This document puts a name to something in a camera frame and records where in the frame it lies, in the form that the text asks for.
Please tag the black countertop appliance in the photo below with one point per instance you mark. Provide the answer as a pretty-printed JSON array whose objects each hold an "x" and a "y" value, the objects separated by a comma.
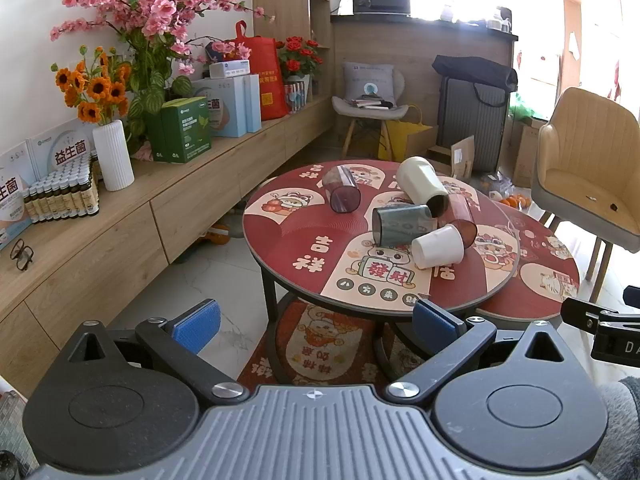
[{"x": 381, "y": 0}]

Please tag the large round red printed table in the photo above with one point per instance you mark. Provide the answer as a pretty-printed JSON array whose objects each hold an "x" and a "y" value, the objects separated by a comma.
[{"x": 300, "y": 237}]

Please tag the stack of booklets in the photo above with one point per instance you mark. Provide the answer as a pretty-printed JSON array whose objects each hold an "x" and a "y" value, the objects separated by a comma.
[{"x": 372, "y": 103}]

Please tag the person's right forearm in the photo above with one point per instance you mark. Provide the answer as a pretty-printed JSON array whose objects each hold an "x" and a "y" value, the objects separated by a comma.
[{"x": 622, "y": 425}]

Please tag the grey ribbed suitcase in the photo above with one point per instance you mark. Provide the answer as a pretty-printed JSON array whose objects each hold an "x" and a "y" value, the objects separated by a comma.
[{"x": 467, "y": 120}]

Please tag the red tote bag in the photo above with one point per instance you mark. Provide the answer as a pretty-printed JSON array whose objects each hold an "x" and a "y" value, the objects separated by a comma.
[{"x": 267, "y": 72}]

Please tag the small round red printed table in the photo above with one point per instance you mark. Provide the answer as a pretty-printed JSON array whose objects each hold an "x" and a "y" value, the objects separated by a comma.
[{"x": 542, "y": 267}]

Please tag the black fabric bag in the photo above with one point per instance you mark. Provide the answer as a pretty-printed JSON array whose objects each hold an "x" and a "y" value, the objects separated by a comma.
[{"x": 475, "y": 72}]

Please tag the light blue carton box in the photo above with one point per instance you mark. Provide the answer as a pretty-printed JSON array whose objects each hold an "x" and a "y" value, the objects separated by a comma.
[
  {"x": 227, "y": 110},
  {"x": 253, "y": 102}
]

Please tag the orange toy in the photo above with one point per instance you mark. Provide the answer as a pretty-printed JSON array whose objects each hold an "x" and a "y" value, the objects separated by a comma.
[{"x": 216, "y": 235}]

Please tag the white and blue product box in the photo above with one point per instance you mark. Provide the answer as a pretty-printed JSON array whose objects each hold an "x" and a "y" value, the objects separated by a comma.
[
  {"x": 60, "y": 146},
  {"x": 11, "y": 200}
]

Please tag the green carton box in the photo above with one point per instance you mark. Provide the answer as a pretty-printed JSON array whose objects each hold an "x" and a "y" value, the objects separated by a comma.
[{"x": 186, "y": 130}]

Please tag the grey shell chair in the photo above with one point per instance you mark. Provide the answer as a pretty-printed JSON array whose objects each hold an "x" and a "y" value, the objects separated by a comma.
[{"x": 345, "y": 110}]

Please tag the pink blossom bouquet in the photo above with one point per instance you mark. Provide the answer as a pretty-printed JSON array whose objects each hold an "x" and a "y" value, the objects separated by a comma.
[{"x": 160, "y": 5}]

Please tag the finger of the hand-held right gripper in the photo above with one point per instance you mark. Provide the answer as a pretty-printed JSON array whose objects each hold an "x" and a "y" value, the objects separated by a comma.
[{"x": 580, "y": 312}]

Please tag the purple translucent cup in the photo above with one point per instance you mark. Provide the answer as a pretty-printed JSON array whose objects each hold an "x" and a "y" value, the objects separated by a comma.
[{"x": 340, "y": 191}]

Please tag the long wooden sideboard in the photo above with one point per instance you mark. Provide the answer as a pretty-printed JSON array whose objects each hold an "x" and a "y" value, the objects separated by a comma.
[{"x": 125, "y": 232}]

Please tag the black eyeglasses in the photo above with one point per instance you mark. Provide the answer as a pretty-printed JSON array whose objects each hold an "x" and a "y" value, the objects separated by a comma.
[{"x": 22, "y": 255}]

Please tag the wooden bar counter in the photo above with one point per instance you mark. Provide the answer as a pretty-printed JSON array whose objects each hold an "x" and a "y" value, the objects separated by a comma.
[{"x": 390, "y": 40}]

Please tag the orange sunflower bouquet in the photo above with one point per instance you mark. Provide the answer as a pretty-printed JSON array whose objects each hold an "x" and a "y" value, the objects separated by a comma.
[{"x": 95, "y": 89}]

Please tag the small white cup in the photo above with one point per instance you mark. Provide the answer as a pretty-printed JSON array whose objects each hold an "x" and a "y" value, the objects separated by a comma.
[{"x": 436, "y": 252}]

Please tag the white ribbed vase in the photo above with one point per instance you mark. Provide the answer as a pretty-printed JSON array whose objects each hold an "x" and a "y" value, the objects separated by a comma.
[{"x": 113, "y": 160}]

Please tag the dark green translucent cup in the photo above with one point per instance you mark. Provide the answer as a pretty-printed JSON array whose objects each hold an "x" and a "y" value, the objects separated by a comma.
[{"x": 400, "y": 224}]

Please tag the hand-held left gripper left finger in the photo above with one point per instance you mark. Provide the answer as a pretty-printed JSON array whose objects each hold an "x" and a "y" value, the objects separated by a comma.
[{"x": 196, "y": 329}]

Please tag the green plastic bag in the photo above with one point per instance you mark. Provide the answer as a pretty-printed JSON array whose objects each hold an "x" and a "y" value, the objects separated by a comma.
[{"x": 520, "y": 107}]

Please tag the brown cardboard box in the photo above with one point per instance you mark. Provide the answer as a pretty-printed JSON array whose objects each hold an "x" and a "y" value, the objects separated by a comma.
[{"x": 527, "y": 152}]

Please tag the row of small brown bottles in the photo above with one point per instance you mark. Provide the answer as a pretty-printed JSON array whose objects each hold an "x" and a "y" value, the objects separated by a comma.
[{"x": 60, "y": 195}]

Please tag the red rose bouquet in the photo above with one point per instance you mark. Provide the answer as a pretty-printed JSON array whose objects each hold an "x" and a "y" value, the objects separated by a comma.
[{"x": 299, "y": 56}]

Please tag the small white flat box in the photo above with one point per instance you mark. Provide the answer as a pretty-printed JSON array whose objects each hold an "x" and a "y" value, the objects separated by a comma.
[{"x": 230, "y": 68}]

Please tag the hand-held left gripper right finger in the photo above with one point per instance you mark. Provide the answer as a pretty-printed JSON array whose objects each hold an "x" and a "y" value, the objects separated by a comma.
[{"x": 436, "y": 321}]

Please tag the cardboard piece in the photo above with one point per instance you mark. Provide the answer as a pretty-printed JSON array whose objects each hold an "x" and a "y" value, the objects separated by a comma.
[{"x": 462, "y": 156}]

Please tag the red translucent cup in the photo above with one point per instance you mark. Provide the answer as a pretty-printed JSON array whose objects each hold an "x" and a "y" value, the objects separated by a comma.
[{"x": 462, "y": 216}]

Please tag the grey printed cushion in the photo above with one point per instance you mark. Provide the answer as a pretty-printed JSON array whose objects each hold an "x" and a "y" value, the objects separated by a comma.
[{"x": 367, "y": 80}]

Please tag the red printed floor mat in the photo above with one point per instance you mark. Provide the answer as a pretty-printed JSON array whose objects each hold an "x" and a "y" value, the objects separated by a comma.
[{"x": 312, "y": 336}]

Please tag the pile of oranges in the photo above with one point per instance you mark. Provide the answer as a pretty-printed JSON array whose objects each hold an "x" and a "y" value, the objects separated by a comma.
[{"x": 515, "y": 202}]

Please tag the beige upholstered armchair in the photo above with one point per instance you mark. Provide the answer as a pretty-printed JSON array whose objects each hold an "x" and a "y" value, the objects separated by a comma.
[{"x": 580, "y": 160}]

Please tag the yellow paper bag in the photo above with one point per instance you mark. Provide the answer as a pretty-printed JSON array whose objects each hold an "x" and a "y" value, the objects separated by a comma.
[{"x": 407, "y": 140}]

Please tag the green leafy plant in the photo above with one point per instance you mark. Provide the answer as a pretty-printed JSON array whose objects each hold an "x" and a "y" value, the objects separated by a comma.
[{"x": 149, "y": 94}]

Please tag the tall cream cup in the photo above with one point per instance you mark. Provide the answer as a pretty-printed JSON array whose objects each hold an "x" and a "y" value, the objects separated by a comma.
[{"x": 421, "y": 184}]

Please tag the striped flower pot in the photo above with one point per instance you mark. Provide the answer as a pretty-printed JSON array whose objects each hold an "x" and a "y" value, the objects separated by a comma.
[{"x": 296, "y": 94}]

